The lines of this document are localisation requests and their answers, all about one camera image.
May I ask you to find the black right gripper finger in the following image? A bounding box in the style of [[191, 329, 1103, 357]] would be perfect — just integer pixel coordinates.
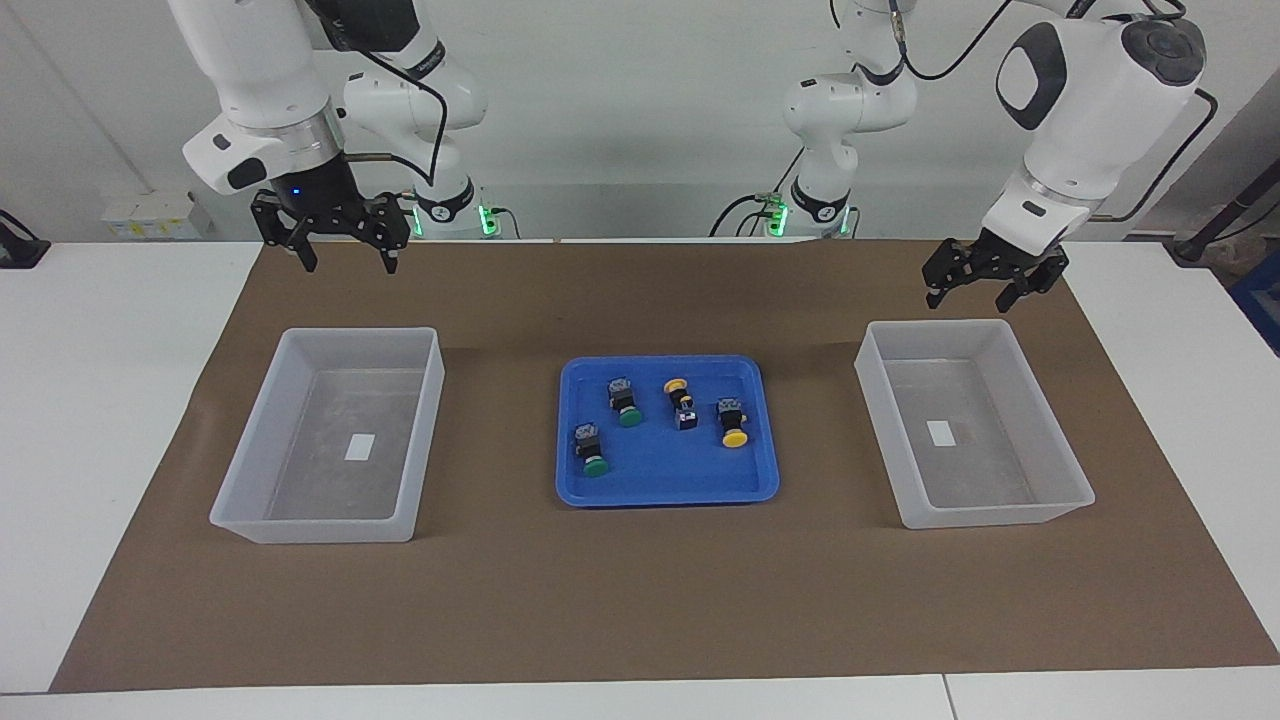
[[350, 193, 413, 274], [250, 192, 319, 273]]

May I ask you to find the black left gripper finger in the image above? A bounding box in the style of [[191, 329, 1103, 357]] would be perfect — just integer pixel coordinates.
[[996, 250, 1071, 314], [922, 238, 991, 309]]

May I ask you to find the green push button switch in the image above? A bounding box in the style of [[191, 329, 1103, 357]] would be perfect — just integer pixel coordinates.
[[606, 377, 645, 429], [572, 421, 612, 479]]

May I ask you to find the translucent white plastic box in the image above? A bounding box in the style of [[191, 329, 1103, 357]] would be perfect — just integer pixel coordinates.
[[208, 326, 447, 545], [853, 319, 1097, 531]]

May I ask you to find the brown paper table mat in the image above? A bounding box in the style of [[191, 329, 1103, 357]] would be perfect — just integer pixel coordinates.
[[50, 238, 1280, 694]]

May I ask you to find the black stand foot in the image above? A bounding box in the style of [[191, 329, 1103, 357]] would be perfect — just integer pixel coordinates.
[[0, 208, 51, 269]]

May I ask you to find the white wall socket strip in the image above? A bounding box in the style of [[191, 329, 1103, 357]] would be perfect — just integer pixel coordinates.
[[100, 193, 216, 241]]

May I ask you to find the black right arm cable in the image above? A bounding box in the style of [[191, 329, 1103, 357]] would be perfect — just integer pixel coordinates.
[[340, 40, 448, 189]]

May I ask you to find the yellow push button switch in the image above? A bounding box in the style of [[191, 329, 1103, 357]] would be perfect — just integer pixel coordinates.
[[662, 377, 699, 432], [714, 397, 751, 449]]

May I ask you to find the blue plastic tray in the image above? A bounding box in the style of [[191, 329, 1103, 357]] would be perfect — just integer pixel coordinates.
[[555, 354, 781, 509]]

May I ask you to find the black tripod pole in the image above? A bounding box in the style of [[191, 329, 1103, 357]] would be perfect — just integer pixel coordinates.
[[1172, 160, 1280, 266]]

